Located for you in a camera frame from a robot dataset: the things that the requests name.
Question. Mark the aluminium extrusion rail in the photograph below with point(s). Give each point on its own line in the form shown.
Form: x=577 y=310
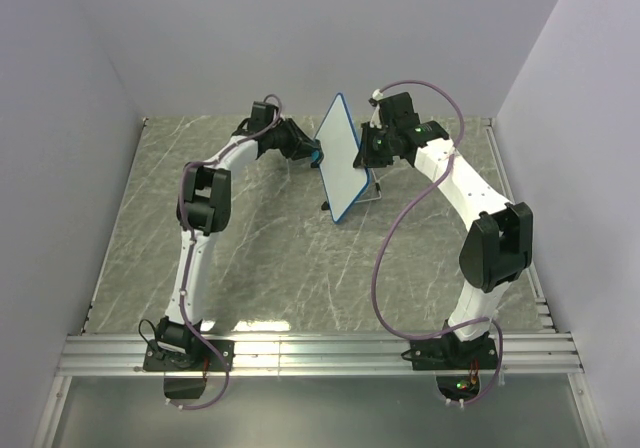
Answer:
x=312 y=355

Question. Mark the black wire whiteboard stand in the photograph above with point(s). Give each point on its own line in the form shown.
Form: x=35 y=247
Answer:
x=373 y=192

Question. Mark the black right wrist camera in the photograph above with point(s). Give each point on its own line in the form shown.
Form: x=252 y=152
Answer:
x=398 y=111

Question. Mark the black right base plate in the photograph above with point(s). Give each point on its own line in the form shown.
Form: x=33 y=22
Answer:
x=449 y=353

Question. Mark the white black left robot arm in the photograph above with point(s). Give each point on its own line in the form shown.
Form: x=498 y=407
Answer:
x=203 y=211

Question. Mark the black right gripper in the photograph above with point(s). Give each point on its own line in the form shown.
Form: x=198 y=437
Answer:
x=363 y=158

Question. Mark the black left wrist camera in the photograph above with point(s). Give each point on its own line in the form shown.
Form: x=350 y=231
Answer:
x=261 y=116

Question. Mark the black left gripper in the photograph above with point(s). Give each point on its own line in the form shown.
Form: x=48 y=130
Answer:
x=300 y=146

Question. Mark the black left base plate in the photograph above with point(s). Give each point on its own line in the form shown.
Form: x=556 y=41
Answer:
x=163 y=357

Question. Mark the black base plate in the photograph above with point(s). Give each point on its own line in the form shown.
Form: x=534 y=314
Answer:
x=163 y=357
x=449 y=353

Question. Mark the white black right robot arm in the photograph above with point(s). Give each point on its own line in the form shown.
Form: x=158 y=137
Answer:
x=499 y=234

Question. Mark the blue framed whiteboard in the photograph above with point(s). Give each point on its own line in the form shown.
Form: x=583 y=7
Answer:
x=343 y=183

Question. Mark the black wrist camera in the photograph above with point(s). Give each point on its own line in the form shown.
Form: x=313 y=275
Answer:
x=398 y=111
x=261 y=116

